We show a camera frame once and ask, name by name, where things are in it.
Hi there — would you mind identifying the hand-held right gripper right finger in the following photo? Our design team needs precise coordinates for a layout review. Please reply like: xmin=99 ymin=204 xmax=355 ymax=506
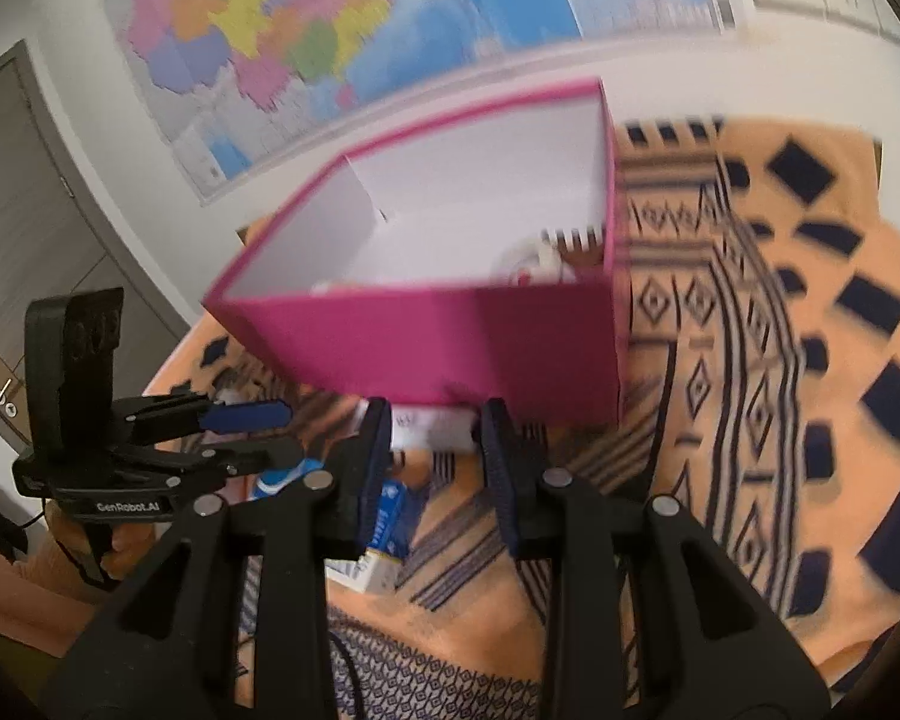
xmin=478 ymin=397 xmax=833 ymax=720

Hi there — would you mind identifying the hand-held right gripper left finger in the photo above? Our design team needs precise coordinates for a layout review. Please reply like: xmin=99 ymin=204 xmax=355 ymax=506
xmin=45 ymin=396 xmax=395 ymax=720

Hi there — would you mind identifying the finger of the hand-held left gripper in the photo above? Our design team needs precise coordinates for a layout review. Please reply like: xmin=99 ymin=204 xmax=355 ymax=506
xmin=131 ymin=433 xmax=306 ymax=494
xmin=124 ymin=388 xmax=295 ymax=446

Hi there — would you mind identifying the blue white medicine box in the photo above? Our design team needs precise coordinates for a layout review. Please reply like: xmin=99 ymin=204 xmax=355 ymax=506
xmin=322 ymin=478 xmax=422 ymax=595

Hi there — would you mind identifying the pink cardboard box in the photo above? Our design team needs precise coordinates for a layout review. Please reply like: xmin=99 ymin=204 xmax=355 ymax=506
xmin=201 ymin=77 xmax=632 ymax=430

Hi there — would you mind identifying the clear tape roll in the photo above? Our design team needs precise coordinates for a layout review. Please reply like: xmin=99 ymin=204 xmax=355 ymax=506
xmin=490 ymin=235 xmax=565 ymax=287

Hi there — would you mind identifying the brown wooden back scratcher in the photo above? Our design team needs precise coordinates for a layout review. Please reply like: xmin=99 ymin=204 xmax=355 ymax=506
xmin=546 ymin=223 xmax=610 ymax=275

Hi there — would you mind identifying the grey door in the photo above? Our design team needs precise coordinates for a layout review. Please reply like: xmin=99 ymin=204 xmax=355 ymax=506
xmin=0 ymin=41 xmax=196 ymax=451

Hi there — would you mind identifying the orange patterned cloth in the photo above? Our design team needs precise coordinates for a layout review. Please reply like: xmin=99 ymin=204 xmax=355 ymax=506
xmin=142 ymin=116 xmax=900 ymax=720

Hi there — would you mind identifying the black cable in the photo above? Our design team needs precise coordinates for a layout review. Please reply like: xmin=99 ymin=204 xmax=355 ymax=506
xmin=328 ymin=630 xmax=370 ymax=720

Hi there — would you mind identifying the colourful wall map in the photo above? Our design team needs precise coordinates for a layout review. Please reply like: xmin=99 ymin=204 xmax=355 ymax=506
xmin=109 ymin=0 xmax=758 ymax=208

